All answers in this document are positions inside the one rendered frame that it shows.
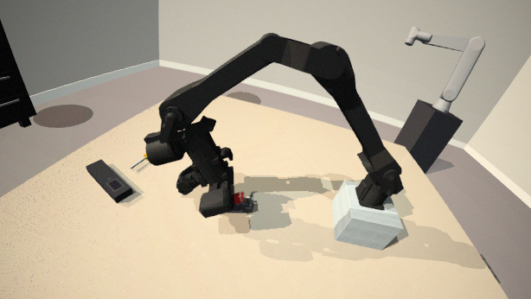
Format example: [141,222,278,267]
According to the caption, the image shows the red and white striped cylinder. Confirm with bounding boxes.
[234,191,246,205]

